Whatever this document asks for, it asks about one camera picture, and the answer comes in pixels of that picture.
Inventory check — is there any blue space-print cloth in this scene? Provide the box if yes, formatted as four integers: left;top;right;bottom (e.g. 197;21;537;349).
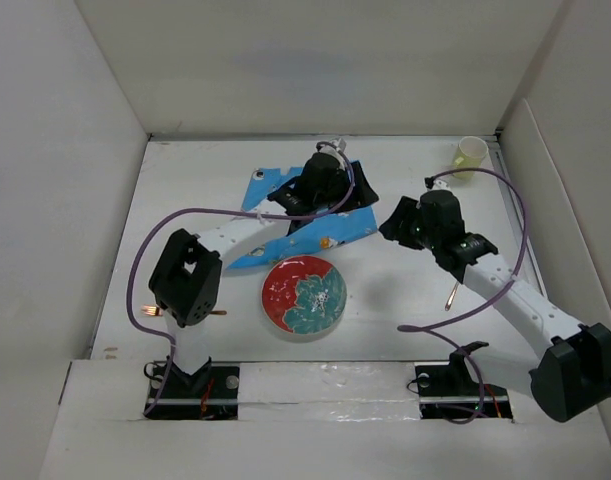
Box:
228;167;377;270

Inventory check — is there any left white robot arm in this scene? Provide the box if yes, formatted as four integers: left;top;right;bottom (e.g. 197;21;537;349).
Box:
149;145;379;397

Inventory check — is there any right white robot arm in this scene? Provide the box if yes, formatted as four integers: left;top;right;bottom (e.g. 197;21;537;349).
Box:
379;190;611;422

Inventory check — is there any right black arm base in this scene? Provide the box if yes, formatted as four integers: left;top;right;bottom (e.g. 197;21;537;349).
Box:
407;361;514;421

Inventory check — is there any copper spoon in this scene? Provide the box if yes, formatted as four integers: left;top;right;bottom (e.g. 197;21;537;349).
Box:
444;282;459;311

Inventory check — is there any pale yellow mug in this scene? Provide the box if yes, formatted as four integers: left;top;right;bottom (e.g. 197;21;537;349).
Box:
452;136;489;180

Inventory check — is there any red and teal plate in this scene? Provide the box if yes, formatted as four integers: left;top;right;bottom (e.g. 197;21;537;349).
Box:
260;255;348;342

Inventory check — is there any copper fork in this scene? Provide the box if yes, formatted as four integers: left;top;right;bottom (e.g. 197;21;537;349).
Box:
140;305;227;317

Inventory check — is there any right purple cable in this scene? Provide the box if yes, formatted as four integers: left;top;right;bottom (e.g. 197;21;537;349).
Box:
397;168;531;425

